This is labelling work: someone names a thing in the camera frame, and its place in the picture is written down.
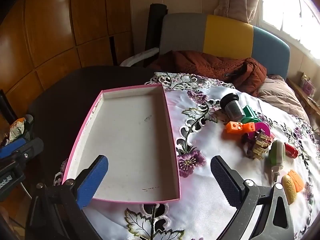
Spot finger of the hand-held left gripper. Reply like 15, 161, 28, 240
0, 115, 35, 158

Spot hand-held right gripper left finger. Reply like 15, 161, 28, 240
25, 155, 109, 240

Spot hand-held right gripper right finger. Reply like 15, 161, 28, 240
211, 155, 295, 240

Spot brown massage brush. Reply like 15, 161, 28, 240
241, 130, 275, 160

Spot pink cardboard box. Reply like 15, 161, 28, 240
61, 83, 181, 204

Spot floral cloth bundle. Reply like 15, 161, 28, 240
9, 117, 27, 142

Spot white embroidered floral tablecloth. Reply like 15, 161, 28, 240
54, 72, 317, 240

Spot orange building block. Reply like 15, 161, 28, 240
226, 121, 255, 134

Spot green white plastic dispenser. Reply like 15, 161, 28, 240
269, 140, 286, 183

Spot yellow oval plastic case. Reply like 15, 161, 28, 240
281, 175, 298, 204

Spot magenta plastic disc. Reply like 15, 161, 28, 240
254, 121, 272, 137

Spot grey jar with black lid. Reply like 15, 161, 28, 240
220, 93, 247, 120

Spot green plastic toy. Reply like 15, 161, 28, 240
241, 106, 259, 123

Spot shiny red plastic case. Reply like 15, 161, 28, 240
284, 144, 299, 158

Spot beige quilt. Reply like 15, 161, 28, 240
257, 76, 312, 125

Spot wooden side table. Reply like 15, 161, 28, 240
286, 77, 320, 128

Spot rust red padded jacket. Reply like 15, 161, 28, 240
150, 50, 268, 98

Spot purple gift box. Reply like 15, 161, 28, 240
300, 72, 317, 97

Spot white armrest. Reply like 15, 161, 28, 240
119, 47, 160, 67

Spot wooden panelled wardrobe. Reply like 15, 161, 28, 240
0, 0, 133, 110

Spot grey yellow blue sofa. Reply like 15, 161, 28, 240
159, 13, 290, 80

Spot window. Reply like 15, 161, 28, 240
260, 0, 320, 55

